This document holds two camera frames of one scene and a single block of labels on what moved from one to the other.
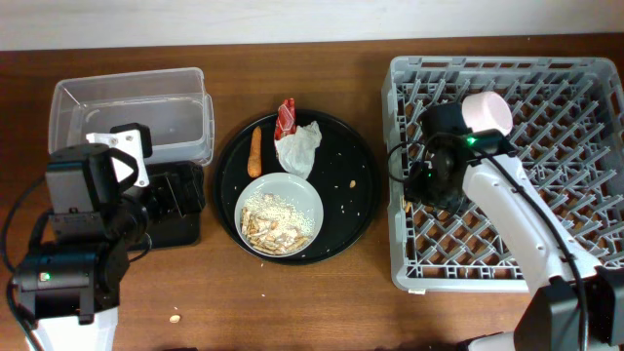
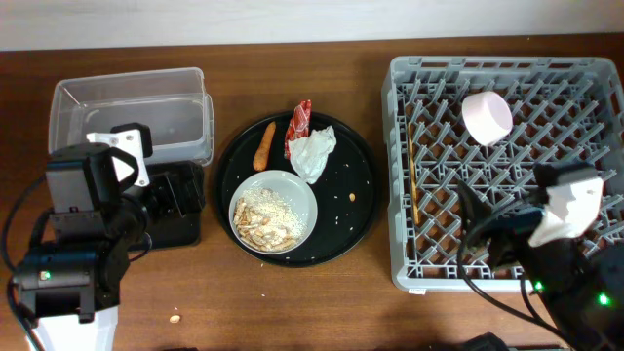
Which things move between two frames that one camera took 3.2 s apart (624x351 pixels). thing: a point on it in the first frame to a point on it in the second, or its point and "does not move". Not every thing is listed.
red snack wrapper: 286,124 to 299,123
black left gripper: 173,207 does not move
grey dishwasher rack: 567,117 does not move
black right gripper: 414,186 to 511,234
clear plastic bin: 173,102 does not move
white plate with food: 279,214 does not move
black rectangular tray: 175,191 does not move
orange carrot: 254,163 to 260,157
